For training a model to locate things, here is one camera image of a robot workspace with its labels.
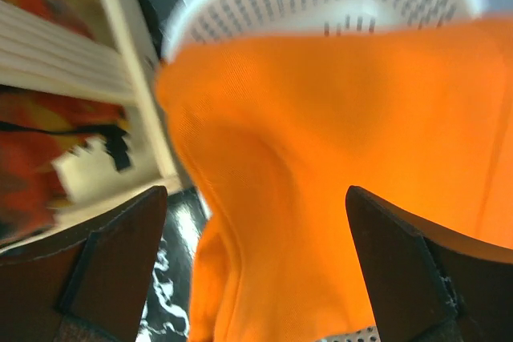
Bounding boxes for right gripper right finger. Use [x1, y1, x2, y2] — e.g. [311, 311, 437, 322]
[345, 186, 512, 341]

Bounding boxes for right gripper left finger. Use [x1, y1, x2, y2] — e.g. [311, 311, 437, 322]
[1, 187, 168, 341]

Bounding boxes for camouflage orange trousers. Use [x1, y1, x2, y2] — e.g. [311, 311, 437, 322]
[1, 0, 131, 244]

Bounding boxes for wooden clothes rack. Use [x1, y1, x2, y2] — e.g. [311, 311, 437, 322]
[1, 0, 181, 218]

